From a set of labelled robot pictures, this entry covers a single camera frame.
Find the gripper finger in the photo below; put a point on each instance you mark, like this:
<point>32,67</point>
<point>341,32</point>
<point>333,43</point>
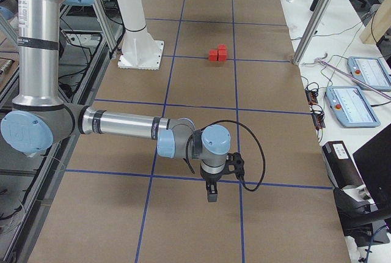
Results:
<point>214,193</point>
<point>210,192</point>

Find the small electronics board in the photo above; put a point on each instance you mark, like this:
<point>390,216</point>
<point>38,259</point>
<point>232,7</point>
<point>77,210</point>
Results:
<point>317,112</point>

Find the black box with label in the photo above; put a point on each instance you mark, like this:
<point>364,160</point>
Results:
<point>340,167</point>

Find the black monitor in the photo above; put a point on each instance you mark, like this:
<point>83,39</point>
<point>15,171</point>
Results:
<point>373,163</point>

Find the lower teach pendant tablet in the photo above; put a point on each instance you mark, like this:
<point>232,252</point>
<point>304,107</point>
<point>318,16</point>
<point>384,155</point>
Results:
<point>350,107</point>

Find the teach pendant tablet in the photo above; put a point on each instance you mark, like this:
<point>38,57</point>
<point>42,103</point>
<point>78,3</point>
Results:
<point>371,71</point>
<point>350,107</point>

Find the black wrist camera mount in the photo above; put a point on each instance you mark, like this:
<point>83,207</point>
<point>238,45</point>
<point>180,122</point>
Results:
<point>234,164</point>

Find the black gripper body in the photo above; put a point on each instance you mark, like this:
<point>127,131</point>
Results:
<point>210,178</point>

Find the aluminium frame post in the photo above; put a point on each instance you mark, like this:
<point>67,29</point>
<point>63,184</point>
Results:
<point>309,32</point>

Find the white pedestal column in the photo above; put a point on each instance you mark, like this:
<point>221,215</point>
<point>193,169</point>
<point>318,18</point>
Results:
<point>139,49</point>

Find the upper teach pendant tablet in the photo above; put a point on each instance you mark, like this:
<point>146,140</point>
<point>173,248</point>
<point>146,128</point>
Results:
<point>371,71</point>

